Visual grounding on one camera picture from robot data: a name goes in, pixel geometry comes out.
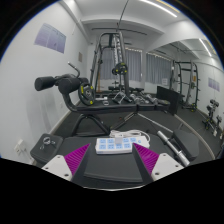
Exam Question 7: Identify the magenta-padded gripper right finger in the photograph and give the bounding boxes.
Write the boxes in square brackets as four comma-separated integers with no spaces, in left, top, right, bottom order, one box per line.
[132,143,185,184]

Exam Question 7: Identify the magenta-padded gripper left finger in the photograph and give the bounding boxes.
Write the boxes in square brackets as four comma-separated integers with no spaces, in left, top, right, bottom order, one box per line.
[41,143,92,184]

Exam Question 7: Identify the silver barbell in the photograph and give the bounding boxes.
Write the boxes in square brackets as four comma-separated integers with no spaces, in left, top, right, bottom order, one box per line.
[156,130,191,167]

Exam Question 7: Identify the small black seat pad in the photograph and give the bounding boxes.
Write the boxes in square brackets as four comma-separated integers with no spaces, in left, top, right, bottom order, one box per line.
[29,133,64,164]

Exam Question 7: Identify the metal clip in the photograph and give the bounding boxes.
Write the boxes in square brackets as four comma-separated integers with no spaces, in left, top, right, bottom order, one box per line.
[39,136,57,151]

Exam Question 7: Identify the black angled bench pad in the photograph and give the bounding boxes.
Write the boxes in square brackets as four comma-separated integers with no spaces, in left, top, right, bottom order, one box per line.
[171,129,201,161]

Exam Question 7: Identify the large black padded bench seat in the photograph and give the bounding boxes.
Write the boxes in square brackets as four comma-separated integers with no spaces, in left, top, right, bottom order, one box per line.
[53,134,174,184]

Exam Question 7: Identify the white power strip blue sockets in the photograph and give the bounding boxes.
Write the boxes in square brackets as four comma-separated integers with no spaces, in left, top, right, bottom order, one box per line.
[95,135,151,156]

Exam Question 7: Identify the black box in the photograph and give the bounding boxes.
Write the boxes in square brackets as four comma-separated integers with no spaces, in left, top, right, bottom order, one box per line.
[156,85,185,116]

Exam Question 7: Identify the silver dumbbell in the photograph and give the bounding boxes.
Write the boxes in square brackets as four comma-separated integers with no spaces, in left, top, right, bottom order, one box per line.
[129,93,144,103]
[144,94,159,104]

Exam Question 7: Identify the black exercise machine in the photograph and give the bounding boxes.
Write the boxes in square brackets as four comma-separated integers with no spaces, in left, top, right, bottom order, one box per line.
[201,99,224,134]

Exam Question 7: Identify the black weight plate yellow marks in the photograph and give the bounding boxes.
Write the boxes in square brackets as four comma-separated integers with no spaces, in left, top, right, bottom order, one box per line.
[77,82,96,107]

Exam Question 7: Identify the black weight bench roller pads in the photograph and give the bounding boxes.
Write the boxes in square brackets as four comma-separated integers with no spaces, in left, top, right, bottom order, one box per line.
[34,73,171,136]

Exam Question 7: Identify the black power rack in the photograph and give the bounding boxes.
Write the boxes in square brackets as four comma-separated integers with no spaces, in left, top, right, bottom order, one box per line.
[169,59,201,113]

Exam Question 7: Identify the grey window curtain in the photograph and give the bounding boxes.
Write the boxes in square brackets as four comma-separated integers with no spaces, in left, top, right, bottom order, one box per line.
[145,53,173,84]
[99,46,143,83]

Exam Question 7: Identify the small black yellow weight plate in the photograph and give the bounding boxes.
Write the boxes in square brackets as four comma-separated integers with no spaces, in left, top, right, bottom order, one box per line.
[111,62,129,76]

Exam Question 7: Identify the long ceiling light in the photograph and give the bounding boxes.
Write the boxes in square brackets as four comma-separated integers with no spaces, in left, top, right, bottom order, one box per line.
[138,0,179,18]
[198,38,213,58]

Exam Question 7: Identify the white wall socket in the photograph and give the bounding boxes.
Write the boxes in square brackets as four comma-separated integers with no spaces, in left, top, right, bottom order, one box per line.
[13,139,27,155]

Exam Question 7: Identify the white power strip cable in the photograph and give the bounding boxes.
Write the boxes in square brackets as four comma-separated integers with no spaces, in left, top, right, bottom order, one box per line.
[109,129,151,143]

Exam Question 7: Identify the metal triangle cable handle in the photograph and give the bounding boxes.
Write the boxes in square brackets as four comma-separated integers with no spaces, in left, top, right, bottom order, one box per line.
[113,91,133,104]

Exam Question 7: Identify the small purple wall poster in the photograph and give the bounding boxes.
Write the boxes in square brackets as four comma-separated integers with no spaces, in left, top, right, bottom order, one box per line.
[208,78,221,92]

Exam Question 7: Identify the grey smith machine frame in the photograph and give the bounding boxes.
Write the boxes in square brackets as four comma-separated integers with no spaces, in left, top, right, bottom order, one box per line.
[89,31,132,98]

